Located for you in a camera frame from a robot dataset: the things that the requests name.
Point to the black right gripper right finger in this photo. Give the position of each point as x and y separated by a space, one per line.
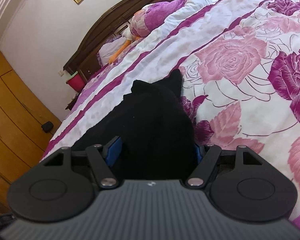
207 159

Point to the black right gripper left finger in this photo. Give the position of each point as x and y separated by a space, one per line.
101 159

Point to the black small garment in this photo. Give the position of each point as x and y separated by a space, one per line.
157 135

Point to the dark wooden nightstand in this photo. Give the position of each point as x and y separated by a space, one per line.
73 101

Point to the small black bag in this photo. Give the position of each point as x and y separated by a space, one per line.
47 127

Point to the red plastic bucket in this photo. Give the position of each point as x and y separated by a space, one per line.
76 82

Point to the wooden wardrobe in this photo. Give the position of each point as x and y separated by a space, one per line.
22 140

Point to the dark wooden headboard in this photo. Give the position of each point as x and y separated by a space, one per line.
85 61

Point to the lilac ruffled pillow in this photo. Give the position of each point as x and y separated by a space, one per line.
111 46

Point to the pink floral bed quilt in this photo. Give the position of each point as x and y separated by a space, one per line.
240 62

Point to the white orange plush duck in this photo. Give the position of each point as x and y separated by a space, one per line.
131 34

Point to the purple floral pillow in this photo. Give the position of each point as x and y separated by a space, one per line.
152 16

